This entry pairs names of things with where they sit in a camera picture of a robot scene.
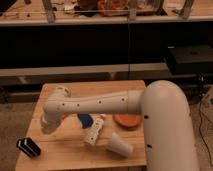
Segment black whiteboard eraser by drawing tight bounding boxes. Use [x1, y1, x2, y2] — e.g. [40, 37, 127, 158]
[16, 137, 41, 158]

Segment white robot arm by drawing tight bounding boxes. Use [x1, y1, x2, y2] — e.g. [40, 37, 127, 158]
[40, 80, 200, 171]

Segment blue cloth piece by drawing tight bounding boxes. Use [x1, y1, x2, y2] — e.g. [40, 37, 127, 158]
[77, 114, 93, 129]

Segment orange round plate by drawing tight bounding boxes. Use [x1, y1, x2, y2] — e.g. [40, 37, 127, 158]
[112, 114, 142, 129]

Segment white plastic bottle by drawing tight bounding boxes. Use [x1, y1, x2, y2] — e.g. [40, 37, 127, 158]
[84, 114, 106, 146]

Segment white paper cup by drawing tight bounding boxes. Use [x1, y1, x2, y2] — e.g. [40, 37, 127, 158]
[106, 132, 134, 158]

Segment black box on right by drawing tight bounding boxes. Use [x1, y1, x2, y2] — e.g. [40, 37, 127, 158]
[165, 45, 213, 74]

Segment wooden shelf with clutter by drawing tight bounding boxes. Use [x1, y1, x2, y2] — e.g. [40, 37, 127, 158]
[0, 0, 213, 27]

